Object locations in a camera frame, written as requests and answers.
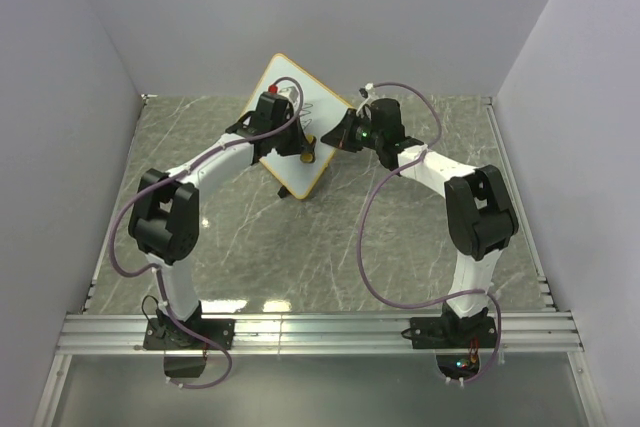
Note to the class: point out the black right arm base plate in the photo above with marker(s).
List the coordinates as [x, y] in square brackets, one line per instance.
[447, 331]

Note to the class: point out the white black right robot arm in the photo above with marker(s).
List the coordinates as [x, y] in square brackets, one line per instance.
[481, 218]

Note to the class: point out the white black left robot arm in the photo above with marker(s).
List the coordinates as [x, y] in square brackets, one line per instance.
[165, 219]

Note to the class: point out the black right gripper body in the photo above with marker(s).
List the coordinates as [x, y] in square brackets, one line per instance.
[366, 139]

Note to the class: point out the yellow framed whiteboard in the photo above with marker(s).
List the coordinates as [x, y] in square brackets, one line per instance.
[323, 110]

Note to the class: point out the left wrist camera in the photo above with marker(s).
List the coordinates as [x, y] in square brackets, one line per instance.
[291, 93]

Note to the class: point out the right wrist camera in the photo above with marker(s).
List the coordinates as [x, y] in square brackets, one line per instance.
[368, 94]

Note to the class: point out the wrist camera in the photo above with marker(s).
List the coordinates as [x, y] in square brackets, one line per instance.
[368, 94]
[291, 93]

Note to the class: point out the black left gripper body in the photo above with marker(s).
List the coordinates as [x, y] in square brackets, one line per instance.
[290, 141]

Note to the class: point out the aluminium rail frame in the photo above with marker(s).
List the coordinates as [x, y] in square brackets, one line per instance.
[312, 347]

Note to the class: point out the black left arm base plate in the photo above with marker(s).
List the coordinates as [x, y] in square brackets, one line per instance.
[163, 334]

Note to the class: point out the yellow and black eraser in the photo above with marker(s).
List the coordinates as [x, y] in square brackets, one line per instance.
[307, 154]

